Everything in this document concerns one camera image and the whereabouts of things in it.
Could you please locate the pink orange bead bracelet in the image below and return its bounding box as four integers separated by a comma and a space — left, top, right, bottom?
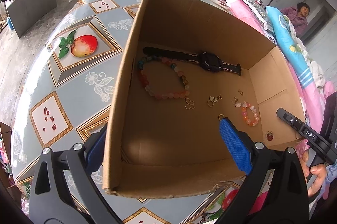
240, 103, 261, 127

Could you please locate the pink strap smart watch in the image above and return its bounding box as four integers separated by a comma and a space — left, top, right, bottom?
143, 47, 242, 76

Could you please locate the gold chain jewelry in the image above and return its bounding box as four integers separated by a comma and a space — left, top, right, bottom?
185, 98, 195, 110

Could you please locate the multicolour bead bracelet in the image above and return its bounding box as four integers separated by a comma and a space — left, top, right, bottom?
136, 56, 191, 101

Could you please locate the right hand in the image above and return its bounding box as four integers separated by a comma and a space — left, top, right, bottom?
300, 150, 327, 197

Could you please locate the pink floral blanket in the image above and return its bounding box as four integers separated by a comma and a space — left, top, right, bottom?
210, 0, 337, 204

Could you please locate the blue patterned pillow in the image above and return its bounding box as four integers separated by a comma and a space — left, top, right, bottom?
266, 6, 314, 88

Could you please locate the person in purple jacket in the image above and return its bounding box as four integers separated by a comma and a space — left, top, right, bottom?
281, 2, 310, 37

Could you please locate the brown cardboard box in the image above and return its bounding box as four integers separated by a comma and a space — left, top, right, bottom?
102, 0, 304, 198

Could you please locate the dark grey cabinet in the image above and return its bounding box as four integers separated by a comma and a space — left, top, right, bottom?
6, 0, 57, 38

